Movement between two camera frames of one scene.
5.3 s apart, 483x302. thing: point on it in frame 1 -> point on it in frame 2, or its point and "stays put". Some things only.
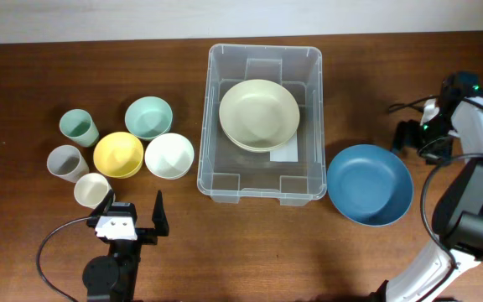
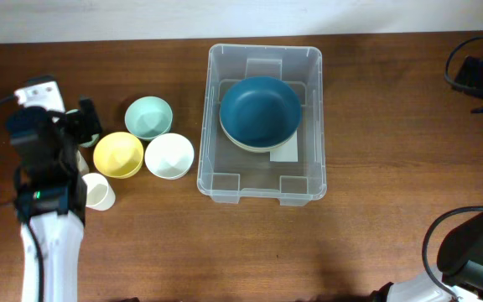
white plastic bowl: [169, 156] stays put
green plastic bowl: [148, 117] stays put
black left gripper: [150, 235] -> [88, 123]
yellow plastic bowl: [118, 155] stays put
